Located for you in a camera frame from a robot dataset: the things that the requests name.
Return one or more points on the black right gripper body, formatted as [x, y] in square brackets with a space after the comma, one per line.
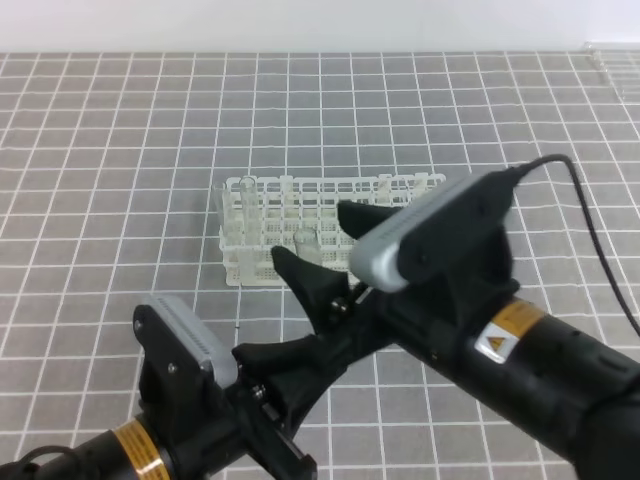
[447, 321]

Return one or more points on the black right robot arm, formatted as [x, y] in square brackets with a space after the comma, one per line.
[570, 392]

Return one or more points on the white plastic test tube rack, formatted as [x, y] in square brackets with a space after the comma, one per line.
[288, 203]

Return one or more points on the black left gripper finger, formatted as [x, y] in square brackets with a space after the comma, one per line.
[277, 357]
[319, 290]

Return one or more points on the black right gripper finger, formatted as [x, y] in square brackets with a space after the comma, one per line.
[357, 219]

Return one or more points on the clear test tube far left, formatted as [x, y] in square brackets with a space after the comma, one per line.
[220, 196]

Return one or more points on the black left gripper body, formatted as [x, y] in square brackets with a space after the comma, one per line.
[204, 428]

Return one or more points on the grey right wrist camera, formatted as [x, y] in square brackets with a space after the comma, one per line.
[433, 232]

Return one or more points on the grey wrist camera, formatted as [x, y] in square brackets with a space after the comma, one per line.
[176, 340]
[433, 232]

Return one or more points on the clear acrylic rack at edge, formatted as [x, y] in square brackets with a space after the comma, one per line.
[619, 63]

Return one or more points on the clear glass test tube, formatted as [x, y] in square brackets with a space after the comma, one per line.
[307, 245]

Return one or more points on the clear test tube in rack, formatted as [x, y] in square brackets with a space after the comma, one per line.
[250, 208]

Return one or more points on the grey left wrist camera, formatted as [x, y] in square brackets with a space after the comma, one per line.
[176, 340]

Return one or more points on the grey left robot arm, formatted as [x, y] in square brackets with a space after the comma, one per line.
[130, 451]

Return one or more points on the grey checkered tablecloth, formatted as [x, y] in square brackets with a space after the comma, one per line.
[106, 164]

